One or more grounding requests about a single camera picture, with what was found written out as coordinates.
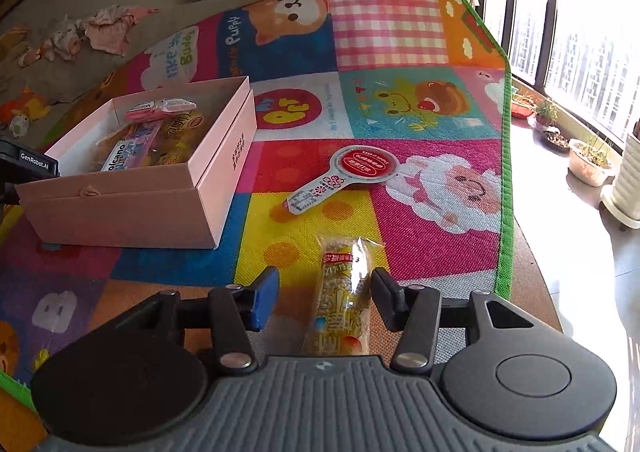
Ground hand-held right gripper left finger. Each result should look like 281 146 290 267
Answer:
145 266 281 368

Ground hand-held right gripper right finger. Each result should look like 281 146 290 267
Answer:
372 267 547 373

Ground yellow rice bar packet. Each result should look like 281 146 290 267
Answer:
301 231 372 357

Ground orange bun packet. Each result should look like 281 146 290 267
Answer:
94 129 132 168

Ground blue and white snack packet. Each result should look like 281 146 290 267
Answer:
97 125 162 174

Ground pink cardboard box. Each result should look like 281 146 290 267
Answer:
14 76 258 250

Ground red round paddle-shaped packet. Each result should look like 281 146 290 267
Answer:
282 145 399 215

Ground pink snack packet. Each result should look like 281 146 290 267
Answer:
124 97 197 123

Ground yellow snack packet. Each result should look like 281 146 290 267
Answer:
154 110 209 166

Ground orange plush toy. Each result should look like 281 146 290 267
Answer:
0 86 52 139

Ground colourful cartoon play mat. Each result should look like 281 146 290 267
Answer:
0 0 515 435

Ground grey bed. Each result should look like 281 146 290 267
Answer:
0 0 281 143

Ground white patterned baby cloth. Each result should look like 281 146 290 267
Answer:
19 15 87 67

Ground pink baby clothes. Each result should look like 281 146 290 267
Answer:
84 5 162 56

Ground dark plant pot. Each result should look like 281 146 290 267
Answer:
542 129 572 154

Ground red plant pot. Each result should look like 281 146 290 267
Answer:
511 92 537 119

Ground small potted green plant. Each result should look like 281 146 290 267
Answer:
534 99 559 131

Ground pink plant pot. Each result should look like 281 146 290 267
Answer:
568 133 619 187

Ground white ribbed plant pot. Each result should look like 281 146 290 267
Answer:
600 119 640 229

